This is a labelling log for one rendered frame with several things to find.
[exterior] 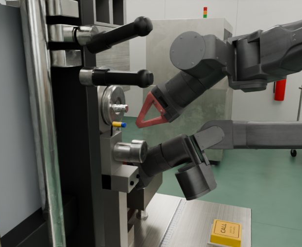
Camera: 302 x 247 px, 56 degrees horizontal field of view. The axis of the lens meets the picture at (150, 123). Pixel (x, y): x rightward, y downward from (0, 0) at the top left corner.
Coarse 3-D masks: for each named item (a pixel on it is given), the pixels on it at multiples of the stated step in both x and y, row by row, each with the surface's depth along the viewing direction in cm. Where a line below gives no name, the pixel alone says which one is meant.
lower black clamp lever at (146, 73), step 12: (96, 72) 21; (108, 72) 21; (120, 72) 21; (132, 72) 20; (144, 72) 20; (96, 84) 21; (108, 84) 21; (120, 84) 21; (132, 84) 20; (144, 84) 20
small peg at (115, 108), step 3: (114, 105) 52; (117, 105) 51; (120, 105) 51; (123, 105) 51; (126, 105) 51; (114, 108) 51; (117, 108) 51; (120, 108) 51; (123, 108) 51; (126, 108) 51; (114, 111) 52; (117, 111) 52; (120, 111) 51; (123, 111) 51; (126, 111) 51
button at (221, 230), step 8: (216, 224) 72; (224, 224) 72; (232, 224) 72; (240, 224) 72; (216, 232) 69; (224, 232) 69; (232, 232) 69; (240, 232) 69; (216, 240) 68; (224, 240) 68; (232, 240) 67; (240, 240) 67
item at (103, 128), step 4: (100, 88) 50; (104, 88) 52; (100, 92) 50; (100, 96) 51; (100, 100) 51; (100, 104) 51; (100, 108) 51; (100, 112) 51; (100, 116) 51; (100, 120) 51; (100, 124) 51; (104, 124) 53; (100, 128) 52; (104, 128) 53; (108, 128) 54; (100, 132) 52; (104, 132) 53
